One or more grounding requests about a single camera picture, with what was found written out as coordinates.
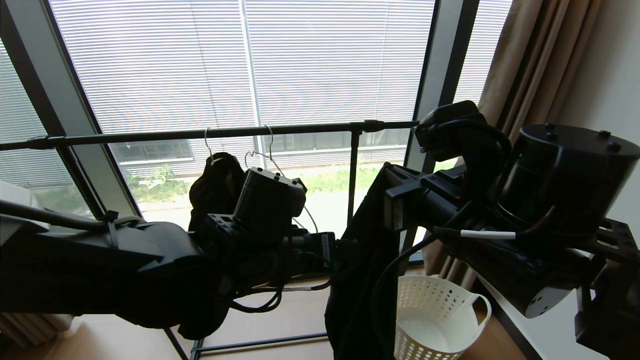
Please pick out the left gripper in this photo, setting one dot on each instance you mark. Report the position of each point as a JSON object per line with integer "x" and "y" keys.
{"x": 310, "y": 255}

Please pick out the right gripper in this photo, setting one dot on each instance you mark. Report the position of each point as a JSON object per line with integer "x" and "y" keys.
{"x": 425, "y": 200}

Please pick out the black garment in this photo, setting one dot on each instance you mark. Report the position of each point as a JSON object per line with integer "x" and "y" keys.
{"x": 360, "y": 300}

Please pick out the black shorts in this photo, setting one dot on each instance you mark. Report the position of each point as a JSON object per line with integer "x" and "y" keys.
{"x": 215, "y": 190}

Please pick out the pink clothes hanger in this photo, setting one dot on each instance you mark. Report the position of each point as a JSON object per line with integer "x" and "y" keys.
{"x": 206, "y": 145}
{"x": 270, "y": 145}

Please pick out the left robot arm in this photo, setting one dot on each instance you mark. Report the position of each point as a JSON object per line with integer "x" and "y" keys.
{"x": 100, "y": 270}

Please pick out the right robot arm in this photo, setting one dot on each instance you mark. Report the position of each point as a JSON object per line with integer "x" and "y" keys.
{"x": 565, "y": 200}

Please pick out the white laundry basket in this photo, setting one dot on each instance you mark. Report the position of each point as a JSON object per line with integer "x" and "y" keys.
{"x": 440, "y": 330}

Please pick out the black clothes rack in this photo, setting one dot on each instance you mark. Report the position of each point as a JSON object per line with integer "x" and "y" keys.
{"x": 150, "y": 135}

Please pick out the brown curtain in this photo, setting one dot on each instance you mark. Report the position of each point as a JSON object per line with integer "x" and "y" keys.
{"x": 525, "y": 65}

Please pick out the window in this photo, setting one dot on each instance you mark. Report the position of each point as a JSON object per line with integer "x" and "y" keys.
{"x": 65, "y": 100}

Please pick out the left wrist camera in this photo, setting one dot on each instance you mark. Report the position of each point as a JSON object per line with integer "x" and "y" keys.
{"x": 270, "y": 200}

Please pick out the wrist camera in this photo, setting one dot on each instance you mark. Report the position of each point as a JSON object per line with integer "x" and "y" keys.
{"x": 270, "y": 200}
{"x": 460, "y": 130}

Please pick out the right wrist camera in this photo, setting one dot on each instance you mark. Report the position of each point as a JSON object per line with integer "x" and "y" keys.
{"x": 460, "y": 130}

